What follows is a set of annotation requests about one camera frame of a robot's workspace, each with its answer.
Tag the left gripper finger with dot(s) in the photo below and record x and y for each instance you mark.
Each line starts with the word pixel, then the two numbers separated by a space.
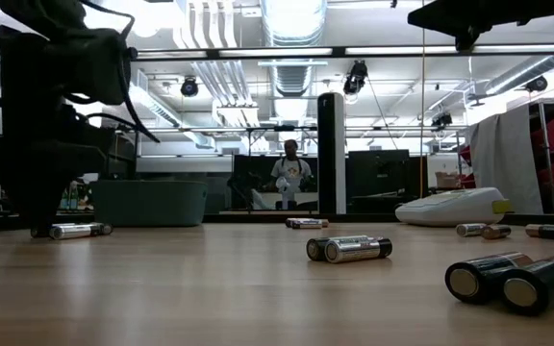
pixel 60 192
pixel 24 202

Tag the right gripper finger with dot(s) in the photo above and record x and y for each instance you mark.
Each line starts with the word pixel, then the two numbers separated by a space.
pixel 435 19

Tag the silver red-print battery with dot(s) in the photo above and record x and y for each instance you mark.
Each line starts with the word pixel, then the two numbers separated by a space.
pixel 306 225
pixel 72 231

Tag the dark copper-end battery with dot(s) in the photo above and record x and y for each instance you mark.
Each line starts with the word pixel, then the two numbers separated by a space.
pixel 496 232

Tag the slim AAA battery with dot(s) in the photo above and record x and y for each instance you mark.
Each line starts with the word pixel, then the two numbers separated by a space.
pixel 326 222

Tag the black copper-top battery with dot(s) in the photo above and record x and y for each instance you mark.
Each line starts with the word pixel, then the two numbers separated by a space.
pixel 541 286
pixel 474 279

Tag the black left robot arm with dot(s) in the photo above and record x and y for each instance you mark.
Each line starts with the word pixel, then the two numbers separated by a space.
pixel 36 12

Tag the green bottle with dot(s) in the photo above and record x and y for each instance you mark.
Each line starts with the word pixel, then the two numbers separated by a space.
pixel 75 199
pixel 64 201

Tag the black ceiling spotlight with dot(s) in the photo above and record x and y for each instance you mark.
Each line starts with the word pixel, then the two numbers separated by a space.
pixel 536 84
pixel 356 77
pixel 189 87
pixel 442 119

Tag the dark teal plastic bin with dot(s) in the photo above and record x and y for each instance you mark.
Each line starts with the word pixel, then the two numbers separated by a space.
pixel 147 204

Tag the grey hanging cloth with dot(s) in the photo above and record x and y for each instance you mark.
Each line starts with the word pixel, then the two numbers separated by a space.
pixel 503 158

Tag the cardboard box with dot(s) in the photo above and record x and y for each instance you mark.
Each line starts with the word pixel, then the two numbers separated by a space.
pixel 446 180

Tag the black monitor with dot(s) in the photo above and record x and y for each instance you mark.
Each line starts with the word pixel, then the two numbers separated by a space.
pixel 378 173

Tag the white label maker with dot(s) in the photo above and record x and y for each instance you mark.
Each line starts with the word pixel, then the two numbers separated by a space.
pixel 450 209

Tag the person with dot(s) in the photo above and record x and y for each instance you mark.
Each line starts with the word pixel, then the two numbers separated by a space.
pixel 291 168

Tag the small white hanging object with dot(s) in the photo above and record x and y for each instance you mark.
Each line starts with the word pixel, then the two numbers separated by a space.
pixel 282 184

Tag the silver black AA battery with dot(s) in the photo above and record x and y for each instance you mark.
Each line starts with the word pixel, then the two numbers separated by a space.
pixel 315 249
pixel 354 250

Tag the silver ventilation duct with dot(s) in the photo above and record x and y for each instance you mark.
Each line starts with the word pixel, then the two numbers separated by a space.
pixel 292 77
pixel 522 74

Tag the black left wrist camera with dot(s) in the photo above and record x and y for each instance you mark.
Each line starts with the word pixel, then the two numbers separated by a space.
pixel 99 67

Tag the black aluminium table frame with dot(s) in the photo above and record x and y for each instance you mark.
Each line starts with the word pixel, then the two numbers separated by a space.
pixel 258 217

